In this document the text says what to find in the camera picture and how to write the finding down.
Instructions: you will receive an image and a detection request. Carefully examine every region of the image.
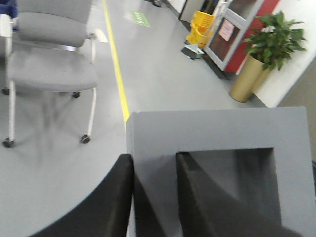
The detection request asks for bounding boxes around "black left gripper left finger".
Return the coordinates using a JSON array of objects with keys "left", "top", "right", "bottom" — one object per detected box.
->
[{"left": 34, "top": 154, "right": 133, "bottom": 237}]

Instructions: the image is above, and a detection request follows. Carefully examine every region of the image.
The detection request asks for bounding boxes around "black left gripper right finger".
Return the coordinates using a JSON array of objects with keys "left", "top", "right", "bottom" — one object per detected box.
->
[{"left": 176, "top": 152, "right": 300, "bottom": 237}]

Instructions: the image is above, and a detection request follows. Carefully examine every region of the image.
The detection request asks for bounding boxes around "gray rectangular foam base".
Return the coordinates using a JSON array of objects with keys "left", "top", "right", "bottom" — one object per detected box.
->
[{"left": 126, "top": 107, "right": 316, "bottom": 237}]

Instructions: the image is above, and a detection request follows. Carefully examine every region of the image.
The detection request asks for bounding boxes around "gold cylindrical planter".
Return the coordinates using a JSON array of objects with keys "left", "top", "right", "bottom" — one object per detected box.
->
[{"left": 229, "top": 55, "right": 271, "bottom": 103}]

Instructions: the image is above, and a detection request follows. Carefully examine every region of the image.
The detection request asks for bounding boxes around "gray office chair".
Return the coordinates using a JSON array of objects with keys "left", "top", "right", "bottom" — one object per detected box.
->
[{"left": 0, "top": 0, "right": 107, "bottom": 148}]

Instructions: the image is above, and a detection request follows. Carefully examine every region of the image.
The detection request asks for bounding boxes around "green potted plant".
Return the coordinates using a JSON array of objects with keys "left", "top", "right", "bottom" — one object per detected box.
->
[{"left": 243, "top": 11, "right": 307, "bottom": 71}]

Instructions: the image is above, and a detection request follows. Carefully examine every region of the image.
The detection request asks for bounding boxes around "yellow mop bucket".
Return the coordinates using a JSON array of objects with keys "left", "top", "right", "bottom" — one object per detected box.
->
[{"left": 186, "top": 11, "right": 215, "bottom": 49}]

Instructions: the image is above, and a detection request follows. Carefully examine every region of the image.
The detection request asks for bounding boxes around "red and gray door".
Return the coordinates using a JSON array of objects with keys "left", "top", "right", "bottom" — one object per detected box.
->
[{"left": 204, "top": 0, "right": 278, "bottom": 74}]

